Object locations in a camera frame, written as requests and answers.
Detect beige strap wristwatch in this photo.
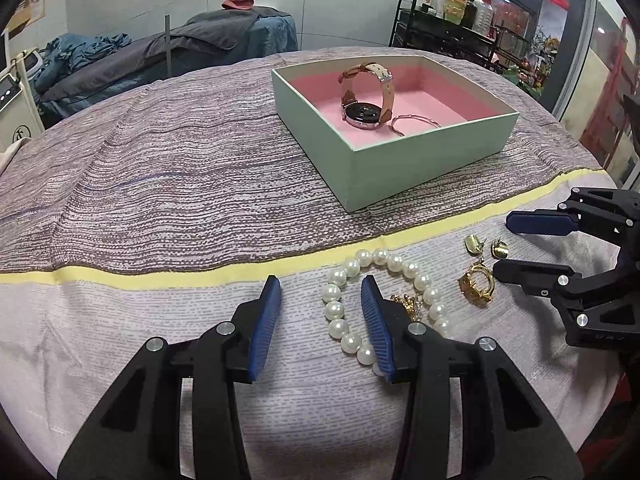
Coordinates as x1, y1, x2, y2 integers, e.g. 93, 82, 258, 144
339, 60, 396, 128

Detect silver bangle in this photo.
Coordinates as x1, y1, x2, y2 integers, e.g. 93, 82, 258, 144
391, 114, 442, 137

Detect green potted plant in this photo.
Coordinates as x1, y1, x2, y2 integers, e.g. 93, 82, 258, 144
500, 30, 557, 97

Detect chunky gold hoop earrings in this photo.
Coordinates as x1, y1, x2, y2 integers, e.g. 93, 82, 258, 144
459, 258, 498, 308

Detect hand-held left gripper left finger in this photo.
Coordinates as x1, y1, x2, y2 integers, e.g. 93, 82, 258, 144
57, 275, 283, 480

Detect green box with pink lining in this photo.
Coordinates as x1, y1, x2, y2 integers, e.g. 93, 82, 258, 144
271, 55, 521, 212

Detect small gold charm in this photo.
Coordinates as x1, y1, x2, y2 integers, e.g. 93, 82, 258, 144
390, 294, 426, 322

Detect blue covered massage bed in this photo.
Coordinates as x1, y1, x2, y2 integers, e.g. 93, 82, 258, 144
40, 5, 301, 116

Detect white pearl necklace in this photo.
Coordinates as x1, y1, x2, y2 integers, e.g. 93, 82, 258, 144
322, 247, 451, 378

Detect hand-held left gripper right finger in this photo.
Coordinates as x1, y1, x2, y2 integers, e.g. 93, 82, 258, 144
360, 275, 586, 480

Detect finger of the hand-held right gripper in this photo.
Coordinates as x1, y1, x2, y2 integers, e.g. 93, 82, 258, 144
506, 186, 640, 261
492, 258, 640, 333

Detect pile of blue bedding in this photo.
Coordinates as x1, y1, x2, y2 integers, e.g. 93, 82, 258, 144
32, 33, 131, 91

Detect wall poster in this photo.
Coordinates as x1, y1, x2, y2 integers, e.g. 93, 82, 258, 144
7, 0, 48, 31

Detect white beauty machine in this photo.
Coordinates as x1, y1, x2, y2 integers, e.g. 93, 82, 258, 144
0, 50, 43, 151

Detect black trolley rack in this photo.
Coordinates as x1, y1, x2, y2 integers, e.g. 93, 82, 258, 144
389, 0, 531, 76

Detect clear plastic bottle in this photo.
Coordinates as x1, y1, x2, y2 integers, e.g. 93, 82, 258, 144
472, 0, 497, 36

